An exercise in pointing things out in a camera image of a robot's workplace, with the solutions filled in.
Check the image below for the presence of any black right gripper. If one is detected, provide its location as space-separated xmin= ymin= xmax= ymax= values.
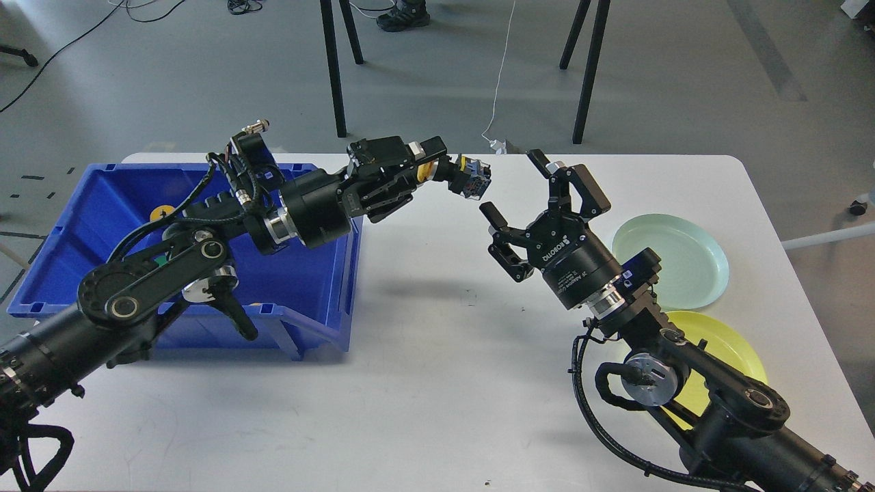
xmin=479 ymin=149 xmax=621 ymax=310

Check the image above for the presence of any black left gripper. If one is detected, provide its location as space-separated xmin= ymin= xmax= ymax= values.
xmin=280 ymin=136 xmax=453 ymax=249

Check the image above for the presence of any yellow push button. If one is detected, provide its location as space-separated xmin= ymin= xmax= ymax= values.
xmin=149 ymin=205 xmax=174 ymax=222
xmin=416 ymin=154 xmax=492 ymax=200

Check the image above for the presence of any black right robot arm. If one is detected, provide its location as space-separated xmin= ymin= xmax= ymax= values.
xmin=480 ymin=149 xmax=873 ymax=491

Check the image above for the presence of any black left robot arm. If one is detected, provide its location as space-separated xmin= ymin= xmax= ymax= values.
xmin=1 ymin=120 xmax=491 ymax=491

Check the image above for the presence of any pale green plate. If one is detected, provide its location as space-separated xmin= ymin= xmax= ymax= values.
xmin=610 ymin=214 xmax=730 ymax=311

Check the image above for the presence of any yellow plate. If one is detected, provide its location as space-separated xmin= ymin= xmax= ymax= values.
xmin=667 ymin=310 xmax=769 ymax=416

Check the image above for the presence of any black shoe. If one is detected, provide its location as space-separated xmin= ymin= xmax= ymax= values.
xmin=376 ymin=1 xmax=431 ymax=32

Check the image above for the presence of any black left tripod stand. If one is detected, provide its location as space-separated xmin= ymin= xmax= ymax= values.
xmin=319 ymin=1 xmax=364 ymax=138

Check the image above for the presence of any black tripod stand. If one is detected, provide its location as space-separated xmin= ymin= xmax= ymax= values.
xmin=559 ymin=0 xmax=612 ymax=145
xmin=319 ymin=1 xmax=364 ymax=138

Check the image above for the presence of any black right tripod stand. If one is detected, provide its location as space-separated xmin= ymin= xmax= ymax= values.
xmin=559 ymin=0 xmax=612 ymax=145

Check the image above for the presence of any white cable with plug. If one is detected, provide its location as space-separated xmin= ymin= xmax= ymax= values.
xmin=482 ymin=0 xmax=517 ymax=155

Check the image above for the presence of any black floor cable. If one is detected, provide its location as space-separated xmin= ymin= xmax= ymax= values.
xmin=0 ymin=0 xmax=187 ymax=114

